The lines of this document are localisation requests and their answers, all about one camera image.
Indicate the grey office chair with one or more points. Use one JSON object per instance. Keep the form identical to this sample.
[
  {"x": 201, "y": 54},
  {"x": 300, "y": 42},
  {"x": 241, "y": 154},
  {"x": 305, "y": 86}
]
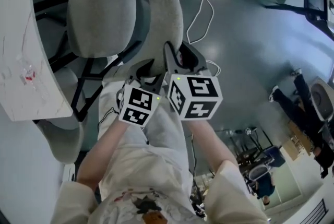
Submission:
[{"x": 257, "y": 173}]

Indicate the person's cream printed shirt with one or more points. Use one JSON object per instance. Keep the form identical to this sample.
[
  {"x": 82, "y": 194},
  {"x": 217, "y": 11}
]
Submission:
[{"x": 146, "y": 186}]

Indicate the grey upholstered chair black legs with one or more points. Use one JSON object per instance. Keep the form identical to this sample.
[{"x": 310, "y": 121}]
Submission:
[{"x": 101, "y": 16}]

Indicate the black stand pole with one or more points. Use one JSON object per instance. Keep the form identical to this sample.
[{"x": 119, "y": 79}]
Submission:
[{"x": 194, "y": 165}]

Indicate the person's right forearm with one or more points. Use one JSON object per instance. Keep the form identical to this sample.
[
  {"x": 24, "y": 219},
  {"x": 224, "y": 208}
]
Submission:
[{"x": 206, "y": 144}]

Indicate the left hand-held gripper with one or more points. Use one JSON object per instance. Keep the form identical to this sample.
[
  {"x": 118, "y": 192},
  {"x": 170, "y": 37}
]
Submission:
[{"x": 137, "y": 103}]

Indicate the person's left forearm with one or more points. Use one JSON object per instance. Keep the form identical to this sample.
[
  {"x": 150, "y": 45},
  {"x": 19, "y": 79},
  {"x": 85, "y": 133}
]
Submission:
[{"x": 104, "y": 150}]

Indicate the person's light grey trousers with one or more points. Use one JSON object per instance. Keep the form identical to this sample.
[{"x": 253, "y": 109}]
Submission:
[{"x": 167, "y": 126}]

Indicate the clear plastic wrapper red print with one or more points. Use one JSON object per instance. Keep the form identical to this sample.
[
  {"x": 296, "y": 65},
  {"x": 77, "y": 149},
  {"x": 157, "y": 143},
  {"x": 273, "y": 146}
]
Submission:
[{"x": 26, "y": 72}]

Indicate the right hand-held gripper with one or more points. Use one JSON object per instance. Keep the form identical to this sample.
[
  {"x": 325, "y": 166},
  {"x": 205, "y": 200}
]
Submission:
[{"x": 198, "y": 97}]

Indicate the white marble table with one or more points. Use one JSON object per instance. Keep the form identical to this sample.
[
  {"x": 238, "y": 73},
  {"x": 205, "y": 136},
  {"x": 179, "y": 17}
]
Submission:
[{"x": 23, "y": 35}]

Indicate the white round-backed chair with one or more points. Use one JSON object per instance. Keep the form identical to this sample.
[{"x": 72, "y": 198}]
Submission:
[{"x": 321, "y": 99}]

